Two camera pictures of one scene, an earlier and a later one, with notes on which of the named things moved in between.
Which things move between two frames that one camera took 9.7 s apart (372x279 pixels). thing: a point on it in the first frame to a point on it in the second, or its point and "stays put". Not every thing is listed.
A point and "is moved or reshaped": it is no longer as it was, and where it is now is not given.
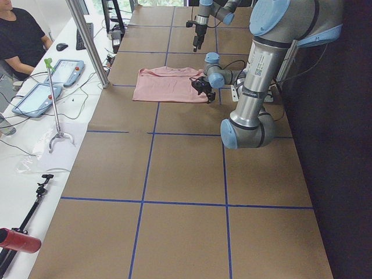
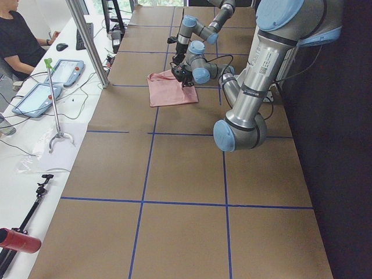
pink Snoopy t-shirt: (166, 83) is moved or reshaped
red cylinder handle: (19, 242) stays put
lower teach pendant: (37, 100) stays put
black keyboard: (79, 43) stays put
